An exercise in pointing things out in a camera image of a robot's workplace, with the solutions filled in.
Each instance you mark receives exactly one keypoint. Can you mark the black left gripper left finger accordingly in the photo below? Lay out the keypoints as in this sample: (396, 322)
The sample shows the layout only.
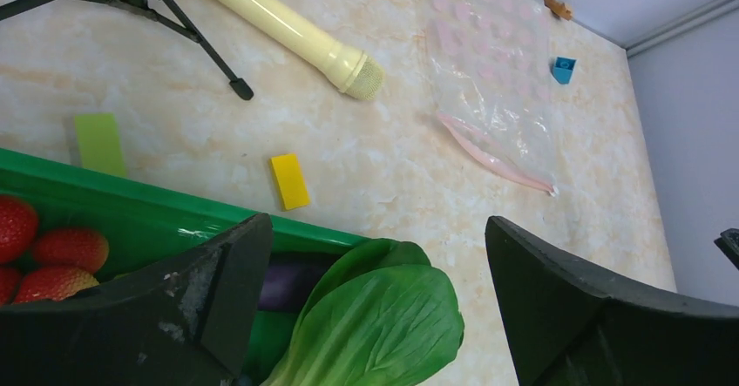
(184, 320)

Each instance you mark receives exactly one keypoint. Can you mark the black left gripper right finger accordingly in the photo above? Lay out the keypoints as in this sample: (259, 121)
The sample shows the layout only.
(569, 321)

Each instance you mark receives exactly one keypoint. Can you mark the red lychee fruit bunch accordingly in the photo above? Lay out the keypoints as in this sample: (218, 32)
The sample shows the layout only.
(52, 266)

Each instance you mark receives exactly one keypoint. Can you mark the green bok choy vegetable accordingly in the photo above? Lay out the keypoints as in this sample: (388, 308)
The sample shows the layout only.
(380, 315)

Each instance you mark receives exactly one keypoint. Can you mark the clear zip top bag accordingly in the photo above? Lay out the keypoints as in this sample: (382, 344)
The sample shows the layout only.
(488, 64)

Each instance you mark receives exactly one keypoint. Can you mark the green plastic tray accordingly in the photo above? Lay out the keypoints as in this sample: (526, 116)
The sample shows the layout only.
(145, 224)

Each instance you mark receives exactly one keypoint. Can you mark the purple eggplant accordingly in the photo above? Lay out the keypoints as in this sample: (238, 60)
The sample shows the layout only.
(290, 279)

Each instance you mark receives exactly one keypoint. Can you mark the yellow block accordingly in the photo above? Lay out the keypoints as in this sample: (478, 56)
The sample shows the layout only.
(289, 180)

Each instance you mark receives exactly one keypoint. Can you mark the lime green block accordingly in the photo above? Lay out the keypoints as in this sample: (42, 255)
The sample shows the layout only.
(99, 146)

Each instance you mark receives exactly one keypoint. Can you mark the blue toy brick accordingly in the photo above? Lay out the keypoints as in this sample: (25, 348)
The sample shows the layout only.
(562, 69)

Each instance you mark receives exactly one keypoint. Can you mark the cream toy microphone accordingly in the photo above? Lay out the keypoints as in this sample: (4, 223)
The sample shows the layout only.
(351, 71)

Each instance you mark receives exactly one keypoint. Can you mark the brown wooden piece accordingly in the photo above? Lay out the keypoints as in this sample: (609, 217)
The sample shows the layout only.
(559, 9)

